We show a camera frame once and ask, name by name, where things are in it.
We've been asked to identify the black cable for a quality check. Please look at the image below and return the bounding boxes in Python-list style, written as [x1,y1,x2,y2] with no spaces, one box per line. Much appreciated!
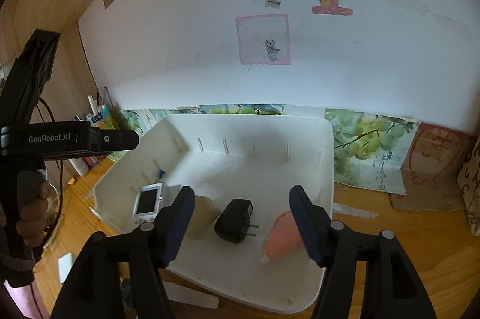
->
[35,95,65,214]

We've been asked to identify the white instant camera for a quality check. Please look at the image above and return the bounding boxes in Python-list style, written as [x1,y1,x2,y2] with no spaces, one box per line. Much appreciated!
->
[132,182,169,226]

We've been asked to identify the white square charger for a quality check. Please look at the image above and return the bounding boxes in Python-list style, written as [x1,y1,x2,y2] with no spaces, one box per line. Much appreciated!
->
[58,252,76,284]

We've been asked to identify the letter print fabric bag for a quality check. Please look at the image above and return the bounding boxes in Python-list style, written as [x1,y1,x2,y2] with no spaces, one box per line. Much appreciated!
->
[457,139,480,236]

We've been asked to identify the pink hair roller brush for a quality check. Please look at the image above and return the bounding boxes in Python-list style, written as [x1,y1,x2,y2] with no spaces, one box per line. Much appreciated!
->
[261,211,303,265]

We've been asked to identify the brown cardboard piece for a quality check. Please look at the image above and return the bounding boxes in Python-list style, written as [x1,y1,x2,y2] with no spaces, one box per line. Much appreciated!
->
[391,123,476,212]

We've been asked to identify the black plug charger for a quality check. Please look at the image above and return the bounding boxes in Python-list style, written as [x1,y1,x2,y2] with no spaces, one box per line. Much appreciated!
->
[214,199,259,244]

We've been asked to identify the green grape print box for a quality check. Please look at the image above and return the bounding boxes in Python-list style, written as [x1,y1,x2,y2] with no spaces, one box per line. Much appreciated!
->
[120,103,420,195]

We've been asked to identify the beige angular case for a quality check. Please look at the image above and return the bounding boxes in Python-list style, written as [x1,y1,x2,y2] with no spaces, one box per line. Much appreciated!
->
[185,196,221,239]

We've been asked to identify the person left hand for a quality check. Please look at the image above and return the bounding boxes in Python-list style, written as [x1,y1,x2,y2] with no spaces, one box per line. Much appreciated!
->
[16,181,50,248]

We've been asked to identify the white plastic storage bin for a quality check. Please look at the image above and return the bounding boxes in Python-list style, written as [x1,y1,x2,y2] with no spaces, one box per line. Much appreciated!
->
[94,114,334,314]

